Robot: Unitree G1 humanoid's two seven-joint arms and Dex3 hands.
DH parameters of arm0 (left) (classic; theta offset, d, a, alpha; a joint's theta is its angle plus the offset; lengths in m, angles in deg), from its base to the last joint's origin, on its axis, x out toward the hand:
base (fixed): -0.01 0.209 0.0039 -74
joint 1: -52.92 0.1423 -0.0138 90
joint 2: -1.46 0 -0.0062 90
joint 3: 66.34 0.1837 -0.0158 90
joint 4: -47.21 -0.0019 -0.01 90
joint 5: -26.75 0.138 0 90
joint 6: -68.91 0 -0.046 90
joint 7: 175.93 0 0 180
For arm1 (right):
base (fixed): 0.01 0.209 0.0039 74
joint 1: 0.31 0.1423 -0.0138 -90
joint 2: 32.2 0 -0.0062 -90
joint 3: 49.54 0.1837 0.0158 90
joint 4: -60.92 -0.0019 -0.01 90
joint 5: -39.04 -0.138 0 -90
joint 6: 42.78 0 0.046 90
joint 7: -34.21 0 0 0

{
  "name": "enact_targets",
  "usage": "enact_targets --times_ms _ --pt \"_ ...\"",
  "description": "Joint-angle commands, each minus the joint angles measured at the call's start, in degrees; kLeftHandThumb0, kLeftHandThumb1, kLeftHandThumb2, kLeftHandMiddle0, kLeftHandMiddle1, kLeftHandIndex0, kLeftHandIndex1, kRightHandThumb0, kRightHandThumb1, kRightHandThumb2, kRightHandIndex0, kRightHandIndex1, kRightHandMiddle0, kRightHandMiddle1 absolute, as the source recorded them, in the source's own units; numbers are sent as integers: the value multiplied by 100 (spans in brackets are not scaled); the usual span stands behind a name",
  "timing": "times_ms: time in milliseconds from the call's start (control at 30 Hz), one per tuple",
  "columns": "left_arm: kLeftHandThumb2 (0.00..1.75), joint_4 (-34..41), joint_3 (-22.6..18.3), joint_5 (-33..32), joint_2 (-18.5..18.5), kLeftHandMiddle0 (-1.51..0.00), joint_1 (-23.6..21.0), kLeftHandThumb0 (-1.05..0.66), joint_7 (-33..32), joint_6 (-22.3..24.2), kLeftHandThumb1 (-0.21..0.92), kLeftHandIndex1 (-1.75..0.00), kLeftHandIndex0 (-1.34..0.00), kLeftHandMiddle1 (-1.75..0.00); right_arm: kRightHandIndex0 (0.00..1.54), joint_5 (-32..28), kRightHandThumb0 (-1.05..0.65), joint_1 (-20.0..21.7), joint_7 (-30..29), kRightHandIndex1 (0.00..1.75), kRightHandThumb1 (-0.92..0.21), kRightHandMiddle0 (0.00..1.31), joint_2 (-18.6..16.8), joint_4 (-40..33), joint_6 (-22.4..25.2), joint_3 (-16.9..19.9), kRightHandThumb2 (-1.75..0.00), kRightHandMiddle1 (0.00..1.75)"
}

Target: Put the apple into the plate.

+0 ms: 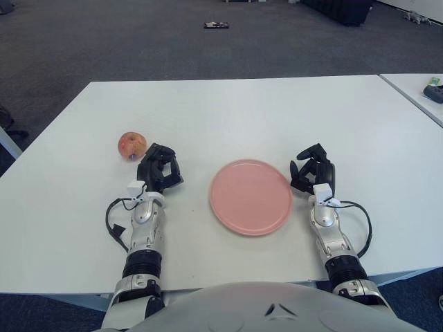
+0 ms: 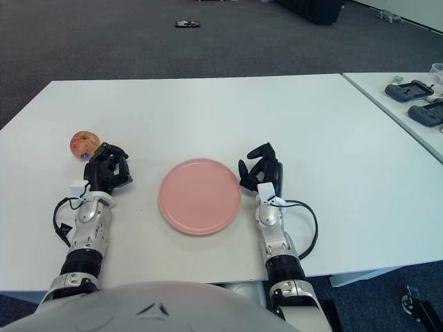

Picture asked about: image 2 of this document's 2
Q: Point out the grey robot torso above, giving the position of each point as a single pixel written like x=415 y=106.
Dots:
x=138 y=311

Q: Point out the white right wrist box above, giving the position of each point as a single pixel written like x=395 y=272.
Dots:
x=266 y=192

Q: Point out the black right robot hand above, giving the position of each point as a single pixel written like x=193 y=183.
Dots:
x=270 y=169

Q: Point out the red yellow apple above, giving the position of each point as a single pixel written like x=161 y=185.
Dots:
x=83 y=141

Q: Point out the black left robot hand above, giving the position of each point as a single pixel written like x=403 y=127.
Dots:
x=104 y=173

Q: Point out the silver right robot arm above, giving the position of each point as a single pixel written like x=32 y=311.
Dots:
x=273 y=235

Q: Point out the flat black red floor object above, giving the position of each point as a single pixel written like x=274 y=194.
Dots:
x=187 y=24

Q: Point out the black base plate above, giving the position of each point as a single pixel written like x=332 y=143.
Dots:
x=332 y=318

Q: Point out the white table frame beam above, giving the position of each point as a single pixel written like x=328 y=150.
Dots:
x=363 y=276

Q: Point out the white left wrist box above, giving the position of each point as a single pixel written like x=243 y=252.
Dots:
x=77 y=187

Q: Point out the pink round plate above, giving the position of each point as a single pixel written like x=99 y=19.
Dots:
x=199 y=197

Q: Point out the black furniture block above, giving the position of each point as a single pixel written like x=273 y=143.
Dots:
x=318 y=12

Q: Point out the green packet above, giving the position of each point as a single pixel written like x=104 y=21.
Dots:
x=397 y=79

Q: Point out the black metal wheeled stand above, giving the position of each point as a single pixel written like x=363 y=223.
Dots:
x=425 y=311

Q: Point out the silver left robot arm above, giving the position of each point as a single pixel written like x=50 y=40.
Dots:
x=88 y=224

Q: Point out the small grey floor robot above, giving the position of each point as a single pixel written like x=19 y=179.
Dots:
x=386 y=14

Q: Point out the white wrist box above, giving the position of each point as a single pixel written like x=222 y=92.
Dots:
x=266 y=192
x=77 y=187

